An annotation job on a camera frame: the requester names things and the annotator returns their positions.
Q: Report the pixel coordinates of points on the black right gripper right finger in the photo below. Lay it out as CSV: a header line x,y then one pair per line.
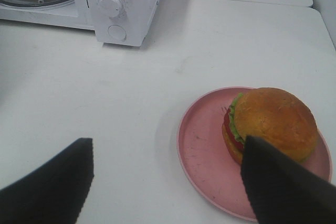
x,y
282,191

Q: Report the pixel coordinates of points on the pink round plate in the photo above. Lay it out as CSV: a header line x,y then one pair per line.
x,y
208,164

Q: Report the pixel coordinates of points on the white microwave knob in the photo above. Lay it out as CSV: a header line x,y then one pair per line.
x,y
111,8

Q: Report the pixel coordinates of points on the white microwave oven body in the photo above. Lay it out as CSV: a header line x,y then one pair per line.
x,y
136,18

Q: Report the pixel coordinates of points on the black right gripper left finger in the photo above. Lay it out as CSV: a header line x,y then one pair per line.
x,y
53,193

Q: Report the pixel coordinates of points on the toy burger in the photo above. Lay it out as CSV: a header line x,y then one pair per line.
x,y
275,115

